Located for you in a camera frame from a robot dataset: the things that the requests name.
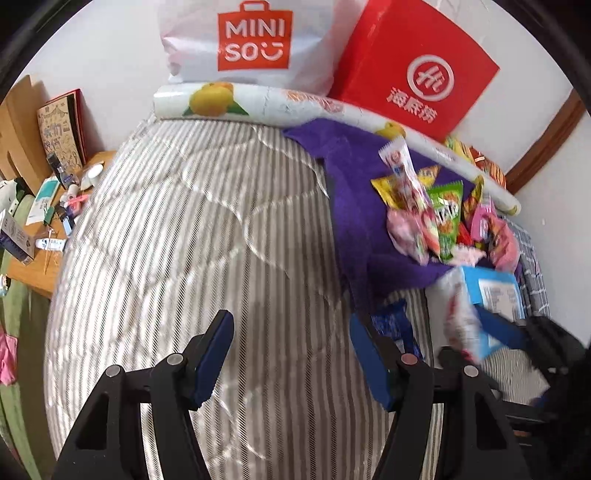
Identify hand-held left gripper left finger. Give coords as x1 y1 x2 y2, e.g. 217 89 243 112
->
52 309 235 480

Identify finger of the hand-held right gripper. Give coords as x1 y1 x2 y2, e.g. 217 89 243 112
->
436 346 467 370
475 305 532 352

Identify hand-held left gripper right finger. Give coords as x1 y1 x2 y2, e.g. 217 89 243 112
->
348 313 532 480

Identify blue snack packet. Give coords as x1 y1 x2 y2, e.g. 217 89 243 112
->
372 299 423 358

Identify white red snack packet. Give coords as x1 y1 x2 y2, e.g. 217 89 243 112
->
372 137 520 273
431 268 490 361

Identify light blue box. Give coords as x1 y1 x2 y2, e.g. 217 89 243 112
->
455 265 527 358

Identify grey checked folded cloth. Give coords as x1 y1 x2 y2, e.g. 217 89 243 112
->
508 222 552 319

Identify purple towel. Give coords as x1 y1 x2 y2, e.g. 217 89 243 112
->
283 119 481 315

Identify orange chips bag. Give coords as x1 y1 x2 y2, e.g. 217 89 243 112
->
466 145 508 190

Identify yellow chips bag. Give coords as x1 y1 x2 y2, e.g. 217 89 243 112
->
443 136 472 160

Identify wooden bedside table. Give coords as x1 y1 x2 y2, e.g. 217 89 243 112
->
0 150 118 301

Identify green cloth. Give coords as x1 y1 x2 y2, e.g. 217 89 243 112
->
0 277 47 480

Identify pink cloth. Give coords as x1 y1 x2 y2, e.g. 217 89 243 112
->
0 332 17 386

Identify white round jar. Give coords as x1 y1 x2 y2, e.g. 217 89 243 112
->
81 164 105 190

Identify dark blue box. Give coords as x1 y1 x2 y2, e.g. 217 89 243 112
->
0 215 35 266

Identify teal white box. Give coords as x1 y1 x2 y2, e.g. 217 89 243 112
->
25 178 61 227

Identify fruit print paper roll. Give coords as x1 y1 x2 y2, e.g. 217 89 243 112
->
153 82 522 215

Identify black white patterned cloth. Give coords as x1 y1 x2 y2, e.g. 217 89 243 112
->
0 179 24 214

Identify patterned notebook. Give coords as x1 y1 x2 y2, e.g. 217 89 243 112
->
36 89 88 171

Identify red paper shopping bag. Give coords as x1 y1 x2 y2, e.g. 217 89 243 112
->
327 0 501 141

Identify white plastic shopping bag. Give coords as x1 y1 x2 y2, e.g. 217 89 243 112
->
157 0 352 95

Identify wooden door frame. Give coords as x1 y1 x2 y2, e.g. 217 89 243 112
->
505 90 586 195

